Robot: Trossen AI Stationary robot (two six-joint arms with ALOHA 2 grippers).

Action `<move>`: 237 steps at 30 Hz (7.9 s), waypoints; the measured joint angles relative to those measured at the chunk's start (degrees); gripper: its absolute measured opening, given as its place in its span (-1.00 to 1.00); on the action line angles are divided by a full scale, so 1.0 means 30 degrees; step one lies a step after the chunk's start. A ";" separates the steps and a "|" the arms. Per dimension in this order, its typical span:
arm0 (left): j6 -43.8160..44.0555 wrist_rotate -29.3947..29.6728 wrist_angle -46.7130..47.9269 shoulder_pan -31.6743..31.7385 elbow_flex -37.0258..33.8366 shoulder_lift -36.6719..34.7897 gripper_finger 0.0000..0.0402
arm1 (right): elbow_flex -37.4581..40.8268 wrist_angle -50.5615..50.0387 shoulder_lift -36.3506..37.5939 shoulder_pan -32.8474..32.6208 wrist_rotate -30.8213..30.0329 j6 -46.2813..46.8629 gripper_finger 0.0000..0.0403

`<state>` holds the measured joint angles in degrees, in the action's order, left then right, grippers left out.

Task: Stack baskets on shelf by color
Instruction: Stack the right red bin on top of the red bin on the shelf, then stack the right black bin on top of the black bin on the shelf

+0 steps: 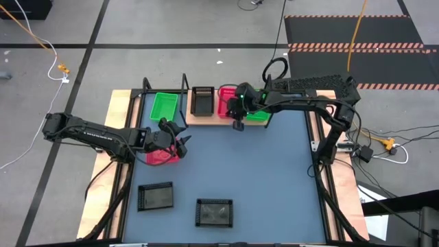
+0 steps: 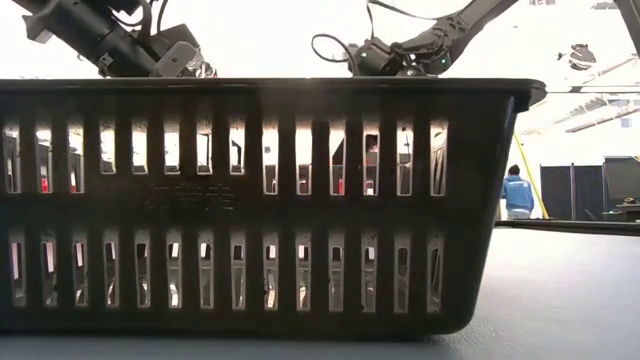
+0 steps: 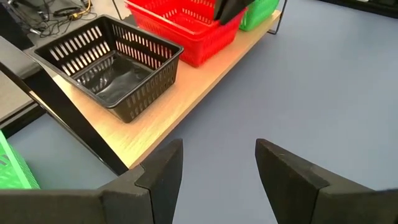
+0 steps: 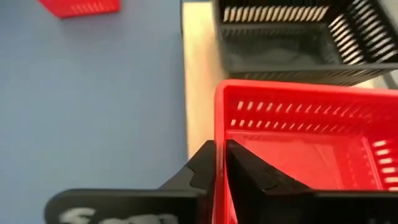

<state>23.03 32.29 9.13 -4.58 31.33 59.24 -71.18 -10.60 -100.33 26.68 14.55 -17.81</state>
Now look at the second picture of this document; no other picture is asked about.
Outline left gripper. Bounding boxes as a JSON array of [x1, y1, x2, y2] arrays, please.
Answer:
[[149, 23, 204, 79]]

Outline black plastic slotted basket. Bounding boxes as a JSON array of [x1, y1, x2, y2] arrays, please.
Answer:
[[0, 77, 547, 337]]

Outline red crate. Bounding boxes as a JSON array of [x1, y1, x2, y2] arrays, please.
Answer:
[[38, 172, 79, 195]]

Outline person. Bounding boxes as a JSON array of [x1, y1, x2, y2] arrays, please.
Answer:
[[501, 163, 536, 221]]

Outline black partition panels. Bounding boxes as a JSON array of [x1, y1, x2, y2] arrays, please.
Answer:
[[539, 163, 605, 222]]

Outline dark monitor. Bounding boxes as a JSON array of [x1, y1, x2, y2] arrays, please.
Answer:
[[602, 155, 640, 211]]

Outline black ceiling cable reel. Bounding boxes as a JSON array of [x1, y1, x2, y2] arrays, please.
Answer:
[[568, 43, 597, 71], [192, 47, 219, 79]]

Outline yellow hanging cable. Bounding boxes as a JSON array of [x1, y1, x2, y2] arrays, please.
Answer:
[[513, 130, 550, 220]]

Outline black table frame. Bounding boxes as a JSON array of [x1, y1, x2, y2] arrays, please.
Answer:
[[494, 218, 640, 237]]

